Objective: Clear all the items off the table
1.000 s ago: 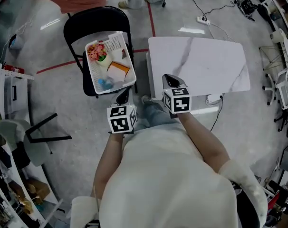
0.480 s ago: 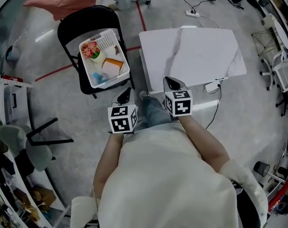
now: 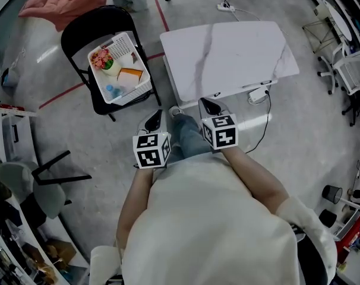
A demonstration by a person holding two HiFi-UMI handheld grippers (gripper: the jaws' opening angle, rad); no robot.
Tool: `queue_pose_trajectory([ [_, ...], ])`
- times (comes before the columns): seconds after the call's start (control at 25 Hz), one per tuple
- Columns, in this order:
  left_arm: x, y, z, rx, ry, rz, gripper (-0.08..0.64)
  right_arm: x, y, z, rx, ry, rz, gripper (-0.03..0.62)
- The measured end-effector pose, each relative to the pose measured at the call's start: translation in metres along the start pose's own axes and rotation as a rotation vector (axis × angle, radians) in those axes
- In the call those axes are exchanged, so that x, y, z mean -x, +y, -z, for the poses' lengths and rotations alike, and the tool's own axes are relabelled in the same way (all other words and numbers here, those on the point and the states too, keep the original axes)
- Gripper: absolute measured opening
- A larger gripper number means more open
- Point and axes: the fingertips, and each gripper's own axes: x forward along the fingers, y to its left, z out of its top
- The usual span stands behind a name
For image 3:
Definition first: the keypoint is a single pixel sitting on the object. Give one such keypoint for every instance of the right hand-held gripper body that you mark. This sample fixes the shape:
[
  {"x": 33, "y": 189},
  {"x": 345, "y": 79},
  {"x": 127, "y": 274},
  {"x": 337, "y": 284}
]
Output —
[{"x": 224, "y": 135}]

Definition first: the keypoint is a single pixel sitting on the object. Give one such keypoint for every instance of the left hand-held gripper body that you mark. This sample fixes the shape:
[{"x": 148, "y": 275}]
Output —
[{"x": 150, "y": 153}]

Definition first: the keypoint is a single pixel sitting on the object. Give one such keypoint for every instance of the clear bottle with blue cap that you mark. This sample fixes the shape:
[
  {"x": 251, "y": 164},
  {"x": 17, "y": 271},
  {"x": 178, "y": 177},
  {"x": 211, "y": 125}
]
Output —
[{"x": 114, "y": 91}]

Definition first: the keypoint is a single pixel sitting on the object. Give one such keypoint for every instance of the orange and white box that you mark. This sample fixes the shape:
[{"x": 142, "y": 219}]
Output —
[{"x": 129, "y": 74}]

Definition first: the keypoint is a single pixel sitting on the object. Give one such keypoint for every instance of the pink flowers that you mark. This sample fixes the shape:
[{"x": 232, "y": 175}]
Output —
[{"x": 104, "y": 60}]

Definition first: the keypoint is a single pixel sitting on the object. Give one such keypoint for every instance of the person's right forearm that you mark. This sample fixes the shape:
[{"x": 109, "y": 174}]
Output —
[{"x": 257, "y": 180}]

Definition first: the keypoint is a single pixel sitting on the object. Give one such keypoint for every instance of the person's left forearm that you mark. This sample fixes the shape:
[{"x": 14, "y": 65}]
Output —
[{"x": 132, "y": 206}]

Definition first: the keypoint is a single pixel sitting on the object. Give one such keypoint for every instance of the person's jeans leg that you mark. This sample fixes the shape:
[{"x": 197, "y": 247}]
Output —
[{"x": 187, "y": 138}]

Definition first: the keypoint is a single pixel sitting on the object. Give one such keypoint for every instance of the person's white shoe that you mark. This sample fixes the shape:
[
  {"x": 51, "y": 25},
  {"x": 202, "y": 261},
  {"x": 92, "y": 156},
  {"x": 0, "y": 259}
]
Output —
[{"x": 175, "y": 111}]

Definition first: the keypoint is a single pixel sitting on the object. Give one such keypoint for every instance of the white power adapter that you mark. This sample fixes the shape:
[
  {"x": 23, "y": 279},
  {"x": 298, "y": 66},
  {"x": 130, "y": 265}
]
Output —
[{"x": 257, "y": 95}]

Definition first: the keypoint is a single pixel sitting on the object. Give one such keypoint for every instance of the white plastic basket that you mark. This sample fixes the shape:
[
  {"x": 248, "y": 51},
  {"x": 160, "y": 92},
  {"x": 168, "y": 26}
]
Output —
[{"x": 138, "y": 88}]

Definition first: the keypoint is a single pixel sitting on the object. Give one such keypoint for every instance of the white marble table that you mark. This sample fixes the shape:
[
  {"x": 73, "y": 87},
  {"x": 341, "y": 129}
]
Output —
[{"x": 236, "y": 52}]

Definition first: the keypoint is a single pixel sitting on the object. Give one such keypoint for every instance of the person's white shirt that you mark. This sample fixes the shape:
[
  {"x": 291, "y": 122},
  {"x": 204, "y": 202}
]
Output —
[{"x": 203, "y": 218}]

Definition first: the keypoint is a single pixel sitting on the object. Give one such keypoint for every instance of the grey shell chair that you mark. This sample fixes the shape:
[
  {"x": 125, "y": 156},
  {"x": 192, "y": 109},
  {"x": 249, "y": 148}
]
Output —
[{"x": 46, "y": 194}]

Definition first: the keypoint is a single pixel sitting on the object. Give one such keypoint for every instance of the black mesh waste bin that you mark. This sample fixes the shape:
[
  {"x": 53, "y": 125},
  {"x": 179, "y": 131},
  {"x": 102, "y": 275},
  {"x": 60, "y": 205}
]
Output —
[{"x": 332, "y": 194}]

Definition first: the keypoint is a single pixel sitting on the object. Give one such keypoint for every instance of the white power strip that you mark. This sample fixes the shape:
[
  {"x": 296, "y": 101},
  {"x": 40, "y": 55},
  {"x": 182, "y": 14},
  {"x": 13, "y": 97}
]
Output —
[{"x": 226, "y": 7}]

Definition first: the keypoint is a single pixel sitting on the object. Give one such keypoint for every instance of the brown cardboard box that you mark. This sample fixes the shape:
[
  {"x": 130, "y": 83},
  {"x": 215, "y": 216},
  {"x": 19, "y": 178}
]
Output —
[{"x": 61, "y": 249}]

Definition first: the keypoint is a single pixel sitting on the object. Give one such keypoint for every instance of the black round container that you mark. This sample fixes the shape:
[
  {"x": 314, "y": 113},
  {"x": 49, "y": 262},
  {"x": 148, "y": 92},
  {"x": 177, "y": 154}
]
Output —
[{"x": 327, "y": 217}]

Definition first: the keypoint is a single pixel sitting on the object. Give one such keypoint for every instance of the black folding chair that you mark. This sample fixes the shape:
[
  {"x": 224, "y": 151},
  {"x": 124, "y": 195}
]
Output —
[{"x": 88, "y": 28}]

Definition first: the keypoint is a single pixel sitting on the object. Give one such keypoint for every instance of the white shelf unit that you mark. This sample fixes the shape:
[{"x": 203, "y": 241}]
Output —
[{"x": 10, "y": 123}]

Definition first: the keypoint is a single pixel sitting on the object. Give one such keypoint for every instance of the white mesh office chair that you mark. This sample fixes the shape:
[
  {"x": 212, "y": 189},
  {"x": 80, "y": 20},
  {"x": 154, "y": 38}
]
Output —
[{"x": 353, "y": 70}]

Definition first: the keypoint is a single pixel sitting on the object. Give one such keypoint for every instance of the black seat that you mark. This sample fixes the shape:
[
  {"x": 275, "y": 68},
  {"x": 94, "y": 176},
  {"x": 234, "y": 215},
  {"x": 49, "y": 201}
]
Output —
[{"x": 312, "y": 260}]

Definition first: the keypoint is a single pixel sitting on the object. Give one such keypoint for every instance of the red machine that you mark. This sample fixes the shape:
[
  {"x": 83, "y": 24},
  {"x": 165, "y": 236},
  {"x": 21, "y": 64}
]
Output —
[{"x": 350, "y": 236}]

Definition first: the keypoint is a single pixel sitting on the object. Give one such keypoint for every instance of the round white side table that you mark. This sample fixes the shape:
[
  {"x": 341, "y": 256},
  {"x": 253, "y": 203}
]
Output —
[{"x": 340, "y": 19}]

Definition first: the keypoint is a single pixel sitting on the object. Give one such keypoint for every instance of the pink cushion seat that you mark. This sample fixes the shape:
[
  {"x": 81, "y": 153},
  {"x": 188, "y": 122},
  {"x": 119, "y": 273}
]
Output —
[{"x": 64, "y": 1}]

